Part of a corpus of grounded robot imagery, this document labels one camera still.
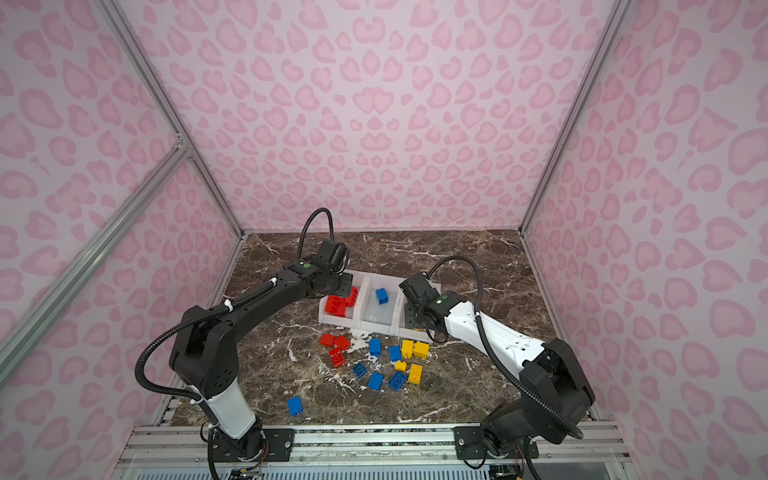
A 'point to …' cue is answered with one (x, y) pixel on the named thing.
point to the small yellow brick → (401, 366)
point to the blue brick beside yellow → (395, 353)
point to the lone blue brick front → (295, 406)
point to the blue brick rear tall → (375, 346)
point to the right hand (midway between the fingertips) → (415, 315)
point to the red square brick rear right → (342, 342)
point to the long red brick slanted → (350, 301)
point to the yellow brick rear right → (421, 350)
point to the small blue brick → (359, 369)
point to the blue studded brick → (397, 380)
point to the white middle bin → (373, 317)
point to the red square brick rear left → (327, 339)
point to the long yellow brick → (415, 373)
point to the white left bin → (353, 315)
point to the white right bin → (399, 326)
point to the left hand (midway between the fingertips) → (345, 279)
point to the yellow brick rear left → (408, 348)
